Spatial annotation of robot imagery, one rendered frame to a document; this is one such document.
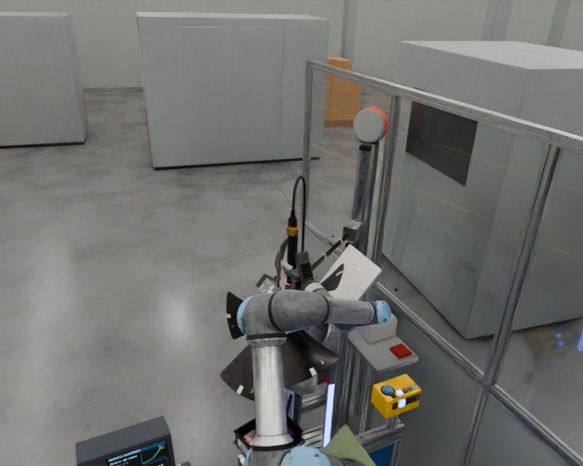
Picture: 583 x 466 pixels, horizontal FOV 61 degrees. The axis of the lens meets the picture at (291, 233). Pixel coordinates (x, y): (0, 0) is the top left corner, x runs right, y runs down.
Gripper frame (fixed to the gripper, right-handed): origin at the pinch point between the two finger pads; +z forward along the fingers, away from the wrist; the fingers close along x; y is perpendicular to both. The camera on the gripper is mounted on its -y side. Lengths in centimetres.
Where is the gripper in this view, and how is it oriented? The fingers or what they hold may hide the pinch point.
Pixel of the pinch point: (288, 259)
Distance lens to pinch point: 191.0
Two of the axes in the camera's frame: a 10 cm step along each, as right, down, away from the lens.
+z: -4.3, -4.2, 8.0
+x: 9.0, -1.7, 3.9
